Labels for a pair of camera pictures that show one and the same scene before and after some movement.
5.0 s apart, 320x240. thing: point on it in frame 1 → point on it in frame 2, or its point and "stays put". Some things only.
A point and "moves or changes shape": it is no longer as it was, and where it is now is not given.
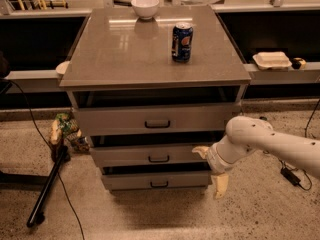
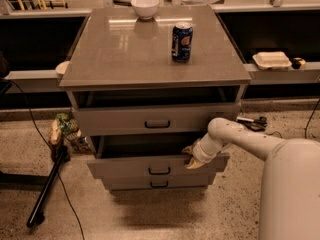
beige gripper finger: [221, 184] → [195, 164]
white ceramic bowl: [145, 7] stays put
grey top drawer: [115, 120] stays put
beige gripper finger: [203, 150] → [188, 149]
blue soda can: [182, 42] stays put
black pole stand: [60, 155] stays put
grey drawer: [147, 156] moves or changes shape
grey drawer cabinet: [145, 113] stays put
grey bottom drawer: [196, 181] stays put
